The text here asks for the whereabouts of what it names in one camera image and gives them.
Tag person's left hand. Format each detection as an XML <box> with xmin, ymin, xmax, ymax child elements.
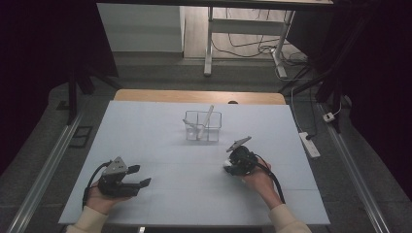
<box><xmin>86</xmin><ymin>182</ymin><xmax>127</xmax><ymax>216</ymax></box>

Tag desk with white frame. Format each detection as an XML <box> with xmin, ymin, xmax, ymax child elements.
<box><xmin>96</xmin><ymin>0</ymin><xmax>334</xmax><ymax>79</ymax></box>

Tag aluminium rail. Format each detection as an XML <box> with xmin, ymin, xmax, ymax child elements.
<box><xmin>319</xmin><ymin>103</ymin><xmax>392</xmax><ymax>233</ymax></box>
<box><xmin>6</xmin><ymin>111</ymin><xmax>84</xmax><ymax>233</ymax></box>

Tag white power strip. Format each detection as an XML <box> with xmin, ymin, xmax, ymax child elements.
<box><xmin>298</xmin><ymin>131</ymin><xmax>322</xmax><ymax>159</ymax></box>

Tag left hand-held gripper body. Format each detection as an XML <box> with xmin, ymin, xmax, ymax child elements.
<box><xmin>97</xmin><ymin>156</ymin><xmax>141</xmax><ymax>198</ymax></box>

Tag pale blue board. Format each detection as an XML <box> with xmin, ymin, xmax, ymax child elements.
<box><xmin>57</xmin><ymin>100</ymin><xmax>331</xmax><ymax>226</ymax></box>

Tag clear plastic pen holder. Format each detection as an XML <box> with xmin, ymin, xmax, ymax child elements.
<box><xmin>184</xmin><ymin>110</ymin><xmax>223</xmax><ymax>143</ymax></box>

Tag black floor cables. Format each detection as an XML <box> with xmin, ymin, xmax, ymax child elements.
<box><xmin>212</xmin><ymin>8</ymin><xmax>309</xmax><ymax>66</ymax></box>

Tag white pen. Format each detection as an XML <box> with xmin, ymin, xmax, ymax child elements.
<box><xmin>197</xmin><ymin>104</ymin><xmax>215</xmax><ymax>140</ymax></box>

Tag right hand-held gripper black cable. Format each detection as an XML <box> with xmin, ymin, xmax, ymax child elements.
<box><xmin>254</xmin><ymin>154</ymin><xmax>287</xmax><ymax>205</ymax></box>

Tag black stand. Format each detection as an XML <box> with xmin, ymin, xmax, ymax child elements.
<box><xmin>278</xmin><ymin>18</ymin><xmax>367</xmax><ymax>134</ymax></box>
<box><xmin>66</xmin><ymin>62</ymin><xmax>122</xmax><ymax>125</ymax></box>

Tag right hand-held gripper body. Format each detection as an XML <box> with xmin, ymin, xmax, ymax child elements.
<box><xmin>225</xmin><ymin>136</ymin><xmax>260</xmax><ymax>177</ymax></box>

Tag hand-held gripper black cable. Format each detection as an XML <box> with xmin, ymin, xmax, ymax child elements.
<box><xmin>82</xmin><ymin>160</ymin><xmax>112</xmax><ymax>210</ymax></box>
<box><xmin>254</xmin><ymin>154</ymin><xmax>287</xmax><ymax>205</ymax></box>

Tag clear pen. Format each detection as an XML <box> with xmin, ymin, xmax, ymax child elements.
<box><xmin>183</xmin><ymin>118</ymin><xmax>199</xmax><ymax>131</ymax></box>

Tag person's right hand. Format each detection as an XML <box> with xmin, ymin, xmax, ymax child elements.
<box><xmin>242</xmin><ymin>158</ymin><xmax>283</xmax><ymax>210</ymax></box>

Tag left hand-held gripper black cable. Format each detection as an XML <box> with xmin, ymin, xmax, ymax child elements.
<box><xmin>82</xmin><ymin>160</ymin><xmax>112</xmax><ymax>210</ymax></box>

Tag dark curtain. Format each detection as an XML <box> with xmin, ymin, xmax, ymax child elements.
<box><xmin>288</xmin><ymin>0</ymin><xmax>412</xmax><ymax>198</ymax></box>
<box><xmin>0</xmin><ymin>0</ymin><xmax>120</xmax><ymax>176</ymax></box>

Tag black floor frame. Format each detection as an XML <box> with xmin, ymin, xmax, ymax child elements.
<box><xmin>69</xmin><ymin>125</ymin><xmax>93</xmax><ymax>149</ymax></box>

